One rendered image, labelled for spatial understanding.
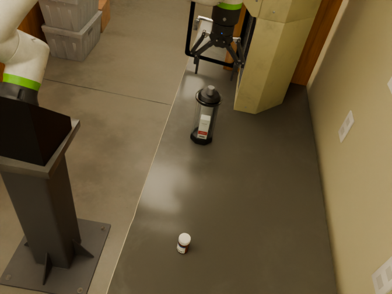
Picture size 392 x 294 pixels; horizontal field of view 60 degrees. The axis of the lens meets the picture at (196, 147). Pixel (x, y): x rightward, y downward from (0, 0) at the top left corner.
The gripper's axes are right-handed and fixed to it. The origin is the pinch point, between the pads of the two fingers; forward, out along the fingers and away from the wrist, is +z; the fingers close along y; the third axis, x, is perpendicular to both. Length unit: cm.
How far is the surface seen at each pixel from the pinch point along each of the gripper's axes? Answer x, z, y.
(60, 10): -179, 75, 153
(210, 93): 1.5, 8.1, -0.2
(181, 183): 28.4, 33.3, 3.7
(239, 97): -25.1, 25.6, -13.7
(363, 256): 53, 20, -56
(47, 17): -180, 85, 168
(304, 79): -62, 30, -50
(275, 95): -33, 26, -32
